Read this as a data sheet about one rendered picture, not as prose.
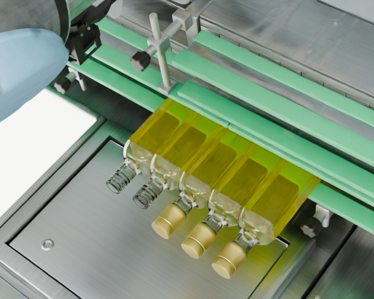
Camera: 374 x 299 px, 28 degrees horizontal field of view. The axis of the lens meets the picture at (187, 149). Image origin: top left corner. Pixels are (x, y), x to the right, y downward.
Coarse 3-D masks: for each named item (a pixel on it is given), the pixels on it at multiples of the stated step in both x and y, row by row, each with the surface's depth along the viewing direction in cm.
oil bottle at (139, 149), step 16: (160, 112) 124; (176, 112) 123; (144, 128) 122; (160, 128) 122; (176, 128) 122; (128, 144) 121; (144, 144) 120; (160, 144) 120; (128, 160) 120; (144, 160) 119
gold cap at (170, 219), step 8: (168, 208) 114; (176, 208) 113; (160, 216) 113; (168, 216) 113; (176, 216) 113; (184, 216) 114; (152, 224) 113; (160, 224) 112; (168, 224) 112; (176, 224) 113; (160, 232) 113; (168, 232) 112
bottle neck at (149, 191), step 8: (152, 176) 118; (144, 184) 117; (152, 184) 116; (160, 184) 117; (144, 192) 116; (152, 192) 116; (160, 192) 117; (136, 200) 117; (144, 200) 115; (152, 200) 116; (144, 208) 116
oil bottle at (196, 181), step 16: (224, 128) 120; (208, 144) 118; (224, 144) 118; (240, 144) 118; (192, 160) 117; (208, 160) 116; (224, 160) 116; (192, 176) 115; (208, 176) 115; (192, 192) 114; (208, 192) 114
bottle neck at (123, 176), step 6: (126, 162) 120; (120, 168) 120; (126, 168) 119; (132, 168) 120; (114, 174) 119; (120, 174) 119; (126, 174) 119; (132, 174) 120; (108, 180) 119; (114, 180) 118; (120, 180) 118; (126, 180) 119; (108, 186) 120; (114, 186) 118; (120, 186) 118; (114, 192) 120; (120, 192) 119
